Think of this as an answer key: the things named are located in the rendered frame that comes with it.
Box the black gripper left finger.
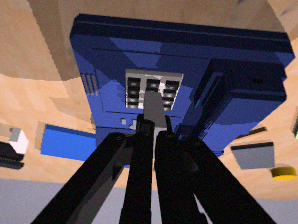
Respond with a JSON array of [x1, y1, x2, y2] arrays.
[[31, 91, 156, 224]]

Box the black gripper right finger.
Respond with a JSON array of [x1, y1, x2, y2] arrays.
[[153, 92, 276, 224]]

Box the yellow short cylinder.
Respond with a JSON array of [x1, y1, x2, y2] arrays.
[[271, 167, 297, 180]]

